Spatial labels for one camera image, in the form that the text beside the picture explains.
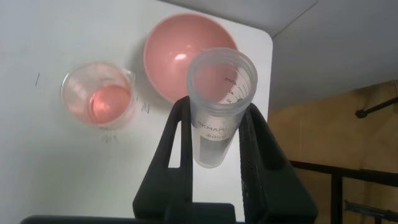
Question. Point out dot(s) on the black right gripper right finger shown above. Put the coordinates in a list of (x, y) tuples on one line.
[(273, 186)]

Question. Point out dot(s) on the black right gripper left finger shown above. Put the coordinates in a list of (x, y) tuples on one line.
[(155, 193)]

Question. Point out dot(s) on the test tube with red pigment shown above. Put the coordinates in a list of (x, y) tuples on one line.
[(217, 124)]

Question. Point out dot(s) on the clear glass beaker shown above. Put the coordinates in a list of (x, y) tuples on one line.
[(105, 102)]

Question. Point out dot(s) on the dark metal bar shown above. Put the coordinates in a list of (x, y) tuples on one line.
[(370, 210)]

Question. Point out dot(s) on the black stand leg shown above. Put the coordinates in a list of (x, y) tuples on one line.
[(376, 108)]

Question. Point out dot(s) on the pink bowl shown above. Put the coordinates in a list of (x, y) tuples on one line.
[(174, 46)]

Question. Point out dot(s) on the black metal frame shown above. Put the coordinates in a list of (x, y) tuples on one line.
[(337, 186)]

